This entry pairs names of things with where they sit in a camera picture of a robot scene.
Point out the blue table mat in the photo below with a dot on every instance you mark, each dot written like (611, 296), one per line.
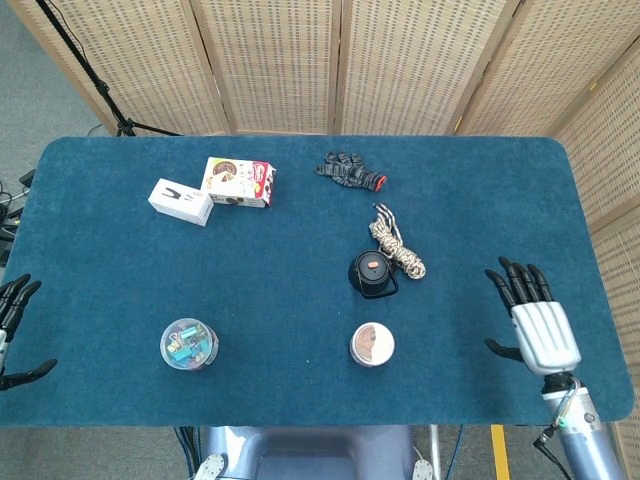
(280, 300)

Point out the clear jar of binder clips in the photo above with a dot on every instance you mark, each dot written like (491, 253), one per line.
(189, 344)

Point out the white cardboard box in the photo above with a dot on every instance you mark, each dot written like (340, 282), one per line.
(181, 202)

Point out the black tripod stand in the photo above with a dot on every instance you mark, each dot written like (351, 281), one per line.
(102, 90)

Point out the woven wicker folding screen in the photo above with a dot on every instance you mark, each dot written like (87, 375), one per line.
(280, 65)

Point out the yellow floor tape strip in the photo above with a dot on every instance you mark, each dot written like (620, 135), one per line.
(500, 452)

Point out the blue-grey robot torso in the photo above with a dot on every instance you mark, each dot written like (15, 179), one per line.
(310, 455)

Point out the black round container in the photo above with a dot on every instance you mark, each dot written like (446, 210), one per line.
(372, 286)

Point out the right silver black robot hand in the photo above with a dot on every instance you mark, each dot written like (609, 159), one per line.
(545, 335)

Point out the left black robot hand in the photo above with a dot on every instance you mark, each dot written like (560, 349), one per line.
(11, 300)

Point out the black grey work glove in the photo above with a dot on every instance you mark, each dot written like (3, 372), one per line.
(350, 171)

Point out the round white container brown lid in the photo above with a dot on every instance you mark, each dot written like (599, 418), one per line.
(372, 344)

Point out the chocolate pie snack box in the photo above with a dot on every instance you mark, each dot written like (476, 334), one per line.
(239, 181)

